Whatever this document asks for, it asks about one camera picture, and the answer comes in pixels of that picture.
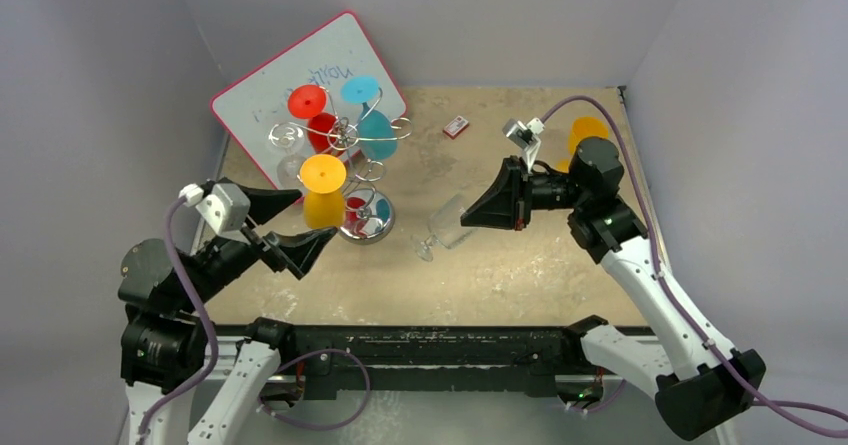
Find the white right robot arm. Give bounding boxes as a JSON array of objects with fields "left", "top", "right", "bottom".
[{"left": 460, "top": 137, "right": 766, "bottom": 441}]

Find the chrome wine glass rack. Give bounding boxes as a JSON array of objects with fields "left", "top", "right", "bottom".
[{"left": 292, "top": 89, "right": 411, "bottom": 245}]

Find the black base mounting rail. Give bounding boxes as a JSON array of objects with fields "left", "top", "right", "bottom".
[{"left": 142, "top": 324, "right": 697, "bottom": 404}]

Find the clear wine glass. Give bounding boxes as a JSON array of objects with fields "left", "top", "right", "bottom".
[{"left": 267, "top": 122, "right": 307, "bottom": 189}]

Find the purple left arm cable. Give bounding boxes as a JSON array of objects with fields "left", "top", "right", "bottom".
[{"left": 135, "top": 196, "right": 220, "bottom": 445}]

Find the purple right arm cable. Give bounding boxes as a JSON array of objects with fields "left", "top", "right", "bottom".
[{"left": 539, "top": 94, "right": 848, "bottom": 440}]

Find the red-framed whiteboard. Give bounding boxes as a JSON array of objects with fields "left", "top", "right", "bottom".
[{"left": 210, "top": 11, "right": 407, "bottom": 189}]

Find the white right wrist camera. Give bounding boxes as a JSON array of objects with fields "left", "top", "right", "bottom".
[{"left": 502, "top": 118, "right": 545, "bottom": 171}]

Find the yellow wine glass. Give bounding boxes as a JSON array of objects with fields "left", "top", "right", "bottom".
[
  {"left": 555, "top": 116, "right": 609, "bottom": 172},
  {"left": 299, "top": 154, "right": 347, "bottom": 229}
]

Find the small red white box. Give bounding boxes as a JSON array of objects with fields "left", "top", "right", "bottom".
[{"left": 442, "top": 115, "right": 470, "bottom": 139}]

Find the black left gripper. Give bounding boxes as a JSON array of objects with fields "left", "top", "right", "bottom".
[{"left": 178, "top": 180, "right": 335, "bottom": 310}]

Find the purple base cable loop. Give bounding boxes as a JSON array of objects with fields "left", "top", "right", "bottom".
[{"left": 254, "top": 349, "right": 370, "bottom": 431}]

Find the clear glass tumbler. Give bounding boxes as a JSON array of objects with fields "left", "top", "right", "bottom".
[{"left": 412, "top": 193, "right": 476, "bottom": 262}]

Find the teal plastic wine glass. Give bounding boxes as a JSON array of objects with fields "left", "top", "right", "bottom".
[{"left": 341, "top": 75, "right": 397, "bottom": 161}]

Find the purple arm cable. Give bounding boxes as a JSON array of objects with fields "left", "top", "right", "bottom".
[
  {"left": 539, "top": 94, "right": 848, "bottom": 440},
  {"left": 135, "top": 196, "right": 220, "bottom": 445}
]

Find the red plastic wine glass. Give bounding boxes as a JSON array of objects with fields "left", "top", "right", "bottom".
[{"left": 287, "top": 84, "right": 343, "bottom": 157}]

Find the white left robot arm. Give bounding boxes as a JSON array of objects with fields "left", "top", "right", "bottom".
[{"left": 118, "top": 179, "right": 338, "bottom": 444}]

